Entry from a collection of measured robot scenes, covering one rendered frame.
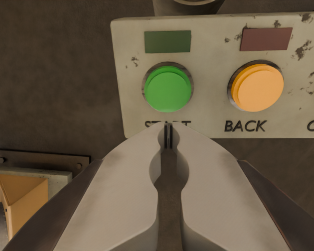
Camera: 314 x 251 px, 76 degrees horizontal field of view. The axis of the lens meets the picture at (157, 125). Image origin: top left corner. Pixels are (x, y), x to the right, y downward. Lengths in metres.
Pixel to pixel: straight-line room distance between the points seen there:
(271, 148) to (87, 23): 0.85
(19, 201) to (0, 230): 0.09
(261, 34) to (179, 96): 0.08
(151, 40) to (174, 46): 0.02
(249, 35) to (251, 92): 0.04
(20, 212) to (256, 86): 0.71
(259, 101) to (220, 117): 0.04
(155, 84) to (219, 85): 0.06
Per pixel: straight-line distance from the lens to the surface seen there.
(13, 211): 0.74
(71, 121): 0.88
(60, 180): 0.83
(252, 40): 0.18
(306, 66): 0.21
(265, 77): 0.18
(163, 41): 0.17
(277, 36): 0.19
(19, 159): 1.01
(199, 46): 0.17
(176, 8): 0.31
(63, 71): 0.88
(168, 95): 0.17
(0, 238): 0.79
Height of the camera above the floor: 0.78
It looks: 80 degrees down
